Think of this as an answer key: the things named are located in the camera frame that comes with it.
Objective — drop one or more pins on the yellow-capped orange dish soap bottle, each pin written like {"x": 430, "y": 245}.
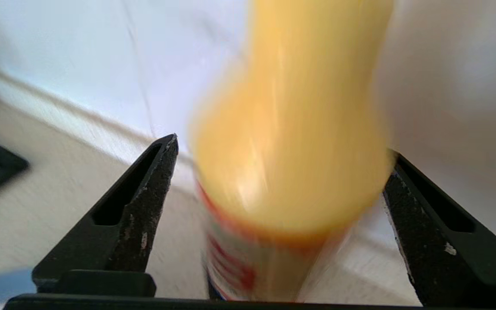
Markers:
{"x": 291, "y": 150}

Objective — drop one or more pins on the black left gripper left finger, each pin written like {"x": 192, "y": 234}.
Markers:
{"x": 131, "y": 224}

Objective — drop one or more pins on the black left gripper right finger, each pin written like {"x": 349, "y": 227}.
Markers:
{"x": 446, "y": 254}

